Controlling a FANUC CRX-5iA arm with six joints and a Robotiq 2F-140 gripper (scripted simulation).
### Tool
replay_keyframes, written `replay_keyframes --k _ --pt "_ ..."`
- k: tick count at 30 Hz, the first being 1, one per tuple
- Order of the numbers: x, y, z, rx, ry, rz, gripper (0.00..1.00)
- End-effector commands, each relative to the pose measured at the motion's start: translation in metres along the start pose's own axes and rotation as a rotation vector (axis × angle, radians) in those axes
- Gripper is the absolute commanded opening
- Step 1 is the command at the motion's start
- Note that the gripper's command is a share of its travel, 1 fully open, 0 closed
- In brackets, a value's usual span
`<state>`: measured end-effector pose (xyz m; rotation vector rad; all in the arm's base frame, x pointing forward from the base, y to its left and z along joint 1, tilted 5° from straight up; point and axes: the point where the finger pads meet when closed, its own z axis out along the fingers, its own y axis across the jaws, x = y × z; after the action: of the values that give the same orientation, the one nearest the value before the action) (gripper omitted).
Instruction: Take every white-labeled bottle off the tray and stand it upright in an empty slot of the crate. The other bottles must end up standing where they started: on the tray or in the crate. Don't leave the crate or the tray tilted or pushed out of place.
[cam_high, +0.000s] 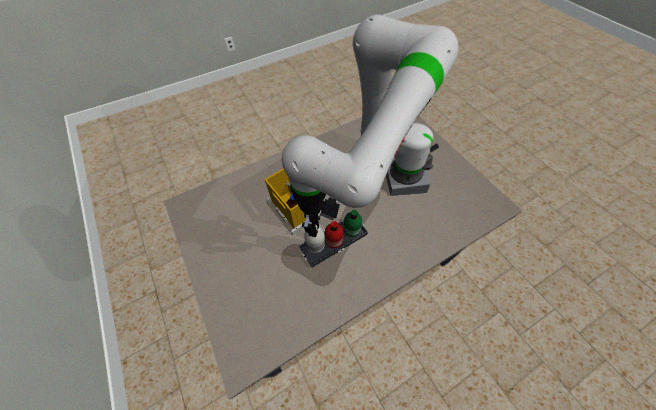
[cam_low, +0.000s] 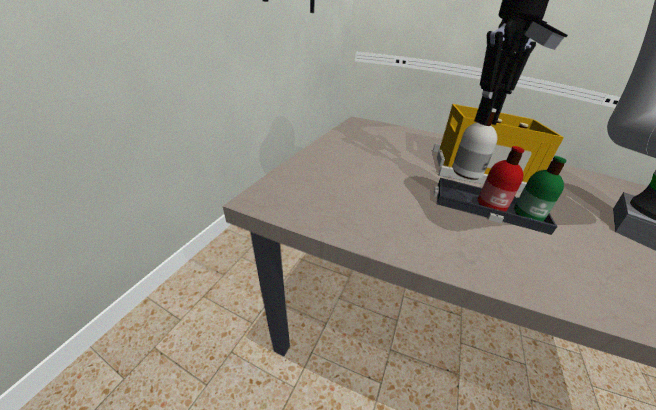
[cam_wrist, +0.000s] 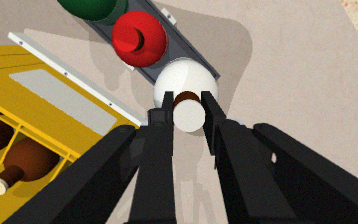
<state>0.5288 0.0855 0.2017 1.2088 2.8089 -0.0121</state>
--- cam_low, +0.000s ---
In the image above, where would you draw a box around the green bottle with white label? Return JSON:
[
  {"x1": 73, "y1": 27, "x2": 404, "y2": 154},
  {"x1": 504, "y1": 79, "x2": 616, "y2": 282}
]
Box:
[{"x1": 514, "y1": 156, "x2": 567, "y2": 222}]

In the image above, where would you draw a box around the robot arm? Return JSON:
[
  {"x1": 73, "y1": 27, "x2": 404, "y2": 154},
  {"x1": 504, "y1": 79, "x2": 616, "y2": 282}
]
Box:
[{"x1": 523, "y1": 0, "x2": 656, "y2": 220}]

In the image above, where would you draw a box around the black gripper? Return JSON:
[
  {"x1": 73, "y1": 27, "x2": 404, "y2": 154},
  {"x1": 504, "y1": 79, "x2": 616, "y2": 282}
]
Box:
[{"x1": 474, "y1": 0, "x2": 549, "y2": 125}]

